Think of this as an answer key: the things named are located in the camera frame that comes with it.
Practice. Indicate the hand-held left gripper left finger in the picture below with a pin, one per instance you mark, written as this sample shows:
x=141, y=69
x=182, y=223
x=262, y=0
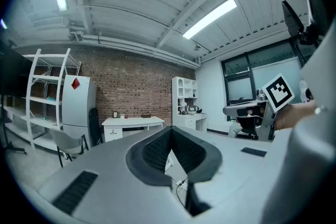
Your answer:
x=105, y=178

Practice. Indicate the white desk with drawers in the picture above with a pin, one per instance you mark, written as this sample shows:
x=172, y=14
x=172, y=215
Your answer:
x=131, y=121

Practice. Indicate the black tripod stand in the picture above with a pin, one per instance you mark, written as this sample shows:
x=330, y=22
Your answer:
x=8, y=133

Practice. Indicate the small black screen device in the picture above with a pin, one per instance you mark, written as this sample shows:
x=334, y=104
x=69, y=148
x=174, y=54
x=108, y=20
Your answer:
x=193, y=108

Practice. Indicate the person's black clothed torso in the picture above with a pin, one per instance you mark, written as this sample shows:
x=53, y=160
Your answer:
x=319, y=2

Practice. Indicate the brown tissue box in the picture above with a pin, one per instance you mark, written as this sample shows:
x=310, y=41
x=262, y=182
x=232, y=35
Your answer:
x=146, y=115

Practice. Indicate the light grey black-legged chair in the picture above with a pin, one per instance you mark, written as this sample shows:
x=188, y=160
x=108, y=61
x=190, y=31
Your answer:
x=67, y=140

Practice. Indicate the black framed window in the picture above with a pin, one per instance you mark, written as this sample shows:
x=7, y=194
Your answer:
x=237, y=86

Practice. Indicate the white shelf unit with drawers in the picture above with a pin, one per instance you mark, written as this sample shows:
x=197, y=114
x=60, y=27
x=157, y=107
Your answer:
x=177, y=91

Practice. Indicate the white ceiling pipes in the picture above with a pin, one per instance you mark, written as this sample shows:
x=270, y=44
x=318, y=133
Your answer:
x=131, y=46

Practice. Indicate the red diamond ornament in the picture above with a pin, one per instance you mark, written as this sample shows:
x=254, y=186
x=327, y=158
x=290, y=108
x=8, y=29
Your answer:
x=75, y=83

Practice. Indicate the silver grey refrigerator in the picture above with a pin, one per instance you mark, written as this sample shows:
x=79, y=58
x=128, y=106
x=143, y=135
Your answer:
x=78, y=102

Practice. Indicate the black office chair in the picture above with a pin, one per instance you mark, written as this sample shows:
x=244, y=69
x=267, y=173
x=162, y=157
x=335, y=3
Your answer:
x=248, y=124

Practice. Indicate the black picture frame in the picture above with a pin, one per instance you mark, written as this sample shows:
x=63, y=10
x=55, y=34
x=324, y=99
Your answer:
x=115, y=114

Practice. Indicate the white power strip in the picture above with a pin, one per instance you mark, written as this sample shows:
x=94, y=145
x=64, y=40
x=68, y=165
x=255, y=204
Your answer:
x=182, y=185

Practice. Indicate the person's right hand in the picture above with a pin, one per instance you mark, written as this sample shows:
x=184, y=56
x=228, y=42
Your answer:
x=291, y=115

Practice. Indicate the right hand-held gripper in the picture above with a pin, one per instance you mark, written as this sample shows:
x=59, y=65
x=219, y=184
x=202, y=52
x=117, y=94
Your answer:
x=278, y=93

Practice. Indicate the black folding chair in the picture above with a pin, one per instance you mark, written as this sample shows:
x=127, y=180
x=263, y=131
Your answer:
x=94, y=126

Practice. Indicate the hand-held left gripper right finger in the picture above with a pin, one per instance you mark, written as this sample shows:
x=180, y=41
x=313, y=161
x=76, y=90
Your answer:
x=236, y=178

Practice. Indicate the white open shelf rack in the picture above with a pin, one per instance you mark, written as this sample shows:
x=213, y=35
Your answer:
x=42, y=100

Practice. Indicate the black wall screen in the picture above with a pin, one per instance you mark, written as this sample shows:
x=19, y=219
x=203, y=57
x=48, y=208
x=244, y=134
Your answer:
x=13, y=68

